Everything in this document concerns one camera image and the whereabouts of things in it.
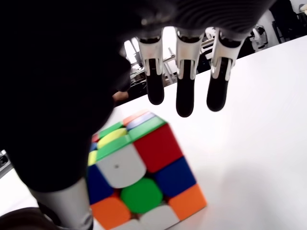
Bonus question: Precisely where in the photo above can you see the person's bare forearm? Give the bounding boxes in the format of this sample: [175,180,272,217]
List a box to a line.
[112,92,130,102]

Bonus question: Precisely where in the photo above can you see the multicoloured Rubik's cube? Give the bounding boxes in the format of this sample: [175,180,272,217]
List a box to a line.
[86,110,208,230]

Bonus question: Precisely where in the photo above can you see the robot right hand black silver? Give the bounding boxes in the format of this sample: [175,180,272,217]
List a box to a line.
[0,0,279,230]

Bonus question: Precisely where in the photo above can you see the dark brown round plate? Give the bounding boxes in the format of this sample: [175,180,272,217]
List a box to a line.
[0,207,60,230]

